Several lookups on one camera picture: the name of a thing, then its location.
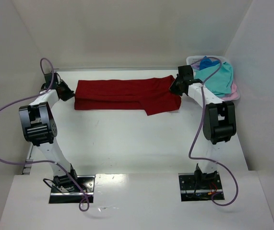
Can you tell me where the white plastic laundry basket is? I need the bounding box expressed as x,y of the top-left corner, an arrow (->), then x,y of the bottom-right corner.
186,55 -> 241,105

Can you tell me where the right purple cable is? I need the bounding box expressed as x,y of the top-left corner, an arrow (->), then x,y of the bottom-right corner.
189,56 -> 239,207

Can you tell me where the blue t shirt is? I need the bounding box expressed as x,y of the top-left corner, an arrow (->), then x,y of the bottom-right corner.
199,56 -> 220,70

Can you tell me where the lilac t shirt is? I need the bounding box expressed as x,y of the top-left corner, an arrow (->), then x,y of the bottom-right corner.
191,62 -> 200,71

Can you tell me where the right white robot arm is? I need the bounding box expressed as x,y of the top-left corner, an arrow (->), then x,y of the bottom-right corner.
169,65 -> 237,187

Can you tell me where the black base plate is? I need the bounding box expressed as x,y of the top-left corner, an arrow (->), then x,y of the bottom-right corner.
44,175 -> 95,204
178,173 -> 225,202

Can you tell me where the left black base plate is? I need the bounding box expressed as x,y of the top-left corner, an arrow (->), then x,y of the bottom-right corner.
44,175 -> 95,204

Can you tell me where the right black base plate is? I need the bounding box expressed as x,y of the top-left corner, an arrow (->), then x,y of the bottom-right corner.
178,173 -> 225,202

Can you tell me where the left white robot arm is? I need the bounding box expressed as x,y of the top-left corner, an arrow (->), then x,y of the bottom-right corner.
19,73 -> 79,192

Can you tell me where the teal t shirt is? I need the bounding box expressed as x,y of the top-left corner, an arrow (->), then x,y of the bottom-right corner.
194,62 -> 233,98

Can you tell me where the red t shirt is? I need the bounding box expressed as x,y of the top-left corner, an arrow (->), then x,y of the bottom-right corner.
74,75 -> 181,115

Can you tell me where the pink t shirt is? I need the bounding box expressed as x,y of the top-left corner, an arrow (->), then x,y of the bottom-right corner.
222,81 -> 240,101

